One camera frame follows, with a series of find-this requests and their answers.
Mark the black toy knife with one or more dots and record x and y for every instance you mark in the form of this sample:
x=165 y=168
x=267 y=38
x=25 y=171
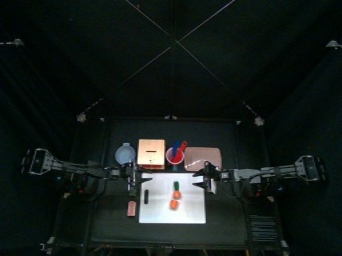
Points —
x=145 y=196

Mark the metal frame clamp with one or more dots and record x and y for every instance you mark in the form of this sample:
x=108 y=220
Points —
x=332 y=44
x=16 y=42
x=80 y=117
x=259 y=121

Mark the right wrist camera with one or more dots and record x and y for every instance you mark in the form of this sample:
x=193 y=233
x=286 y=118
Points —
x=212 y=187

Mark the pink plastic cup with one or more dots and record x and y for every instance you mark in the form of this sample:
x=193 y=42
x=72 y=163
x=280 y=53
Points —
x=173 y=159

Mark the white cutting board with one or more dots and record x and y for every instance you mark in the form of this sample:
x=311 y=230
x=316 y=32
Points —
x=187 y=213

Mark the toy carrot bottom piece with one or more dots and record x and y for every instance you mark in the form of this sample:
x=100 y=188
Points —
x=173 y=204

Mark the wooden box with slot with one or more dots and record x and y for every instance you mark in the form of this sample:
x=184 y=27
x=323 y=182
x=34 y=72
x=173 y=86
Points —
x=151 y=153

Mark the red utensil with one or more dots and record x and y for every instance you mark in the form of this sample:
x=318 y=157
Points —
x=181 y=148

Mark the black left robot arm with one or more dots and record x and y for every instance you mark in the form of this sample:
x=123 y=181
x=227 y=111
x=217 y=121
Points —
x=67 y=165

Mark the toy carrot top with leaves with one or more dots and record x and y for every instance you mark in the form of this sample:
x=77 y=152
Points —
x=176 y=195

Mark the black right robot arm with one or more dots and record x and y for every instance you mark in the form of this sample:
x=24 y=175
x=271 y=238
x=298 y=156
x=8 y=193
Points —
x=267 y=171

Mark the white text label sticker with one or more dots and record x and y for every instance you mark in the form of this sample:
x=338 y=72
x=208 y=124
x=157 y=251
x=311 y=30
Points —
x=262 y=228

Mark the blue utensil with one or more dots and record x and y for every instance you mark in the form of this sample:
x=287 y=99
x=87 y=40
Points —
x=176 y=146

